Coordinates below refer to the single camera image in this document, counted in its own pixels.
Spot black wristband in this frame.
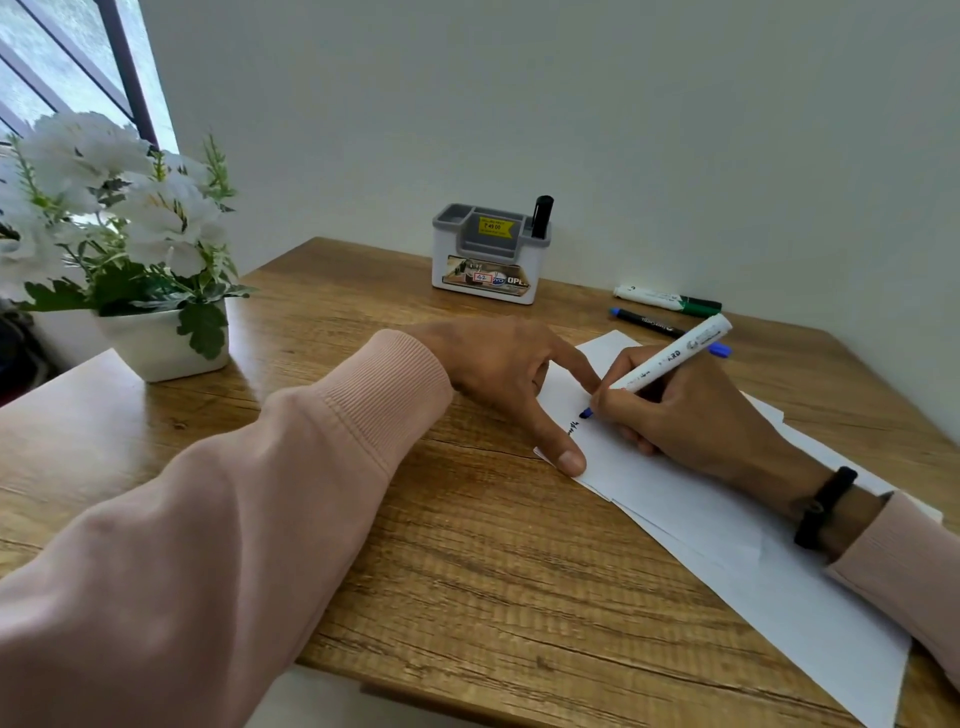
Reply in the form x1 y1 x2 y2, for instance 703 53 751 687
793 465 859 552

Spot white flower pot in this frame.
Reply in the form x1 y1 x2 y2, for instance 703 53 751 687
93 298 232 384

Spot white paper sheet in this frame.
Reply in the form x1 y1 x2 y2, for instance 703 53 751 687
533 329 945 579
600 393 914 728

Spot black marker with blue cap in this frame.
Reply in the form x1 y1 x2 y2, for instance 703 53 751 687
608 306 733 360

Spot person's right forearm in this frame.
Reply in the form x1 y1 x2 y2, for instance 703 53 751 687
772 450 960 693

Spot white and grey desk organizer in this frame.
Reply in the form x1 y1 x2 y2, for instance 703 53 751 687
430 202 553 307

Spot person's left hand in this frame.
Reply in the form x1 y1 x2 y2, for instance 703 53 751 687
405 315 602 478

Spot person's left forearm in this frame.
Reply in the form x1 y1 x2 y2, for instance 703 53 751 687
0 328 456 728

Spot white marker with green cap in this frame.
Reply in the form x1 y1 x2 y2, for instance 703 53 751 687
612 283 723 319

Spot artificial white flowers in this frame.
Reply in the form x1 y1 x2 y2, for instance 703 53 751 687
0 111 258 362

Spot dark window frame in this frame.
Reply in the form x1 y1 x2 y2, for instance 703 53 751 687
0 0 161 149

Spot dark object beside table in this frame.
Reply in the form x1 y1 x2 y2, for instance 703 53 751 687
0 311 55 410

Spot person's right hand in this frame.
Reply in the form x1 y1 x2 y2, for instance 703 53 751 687
591 344 807 502

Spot white marker with blue tip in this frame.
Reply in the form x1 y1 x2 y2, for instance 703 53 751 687
579 312 735 420

